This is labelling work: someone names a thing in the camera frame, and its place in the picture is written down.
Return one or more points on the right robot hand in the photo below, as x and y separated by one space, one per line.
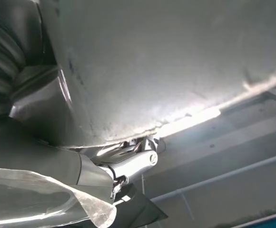
45 163

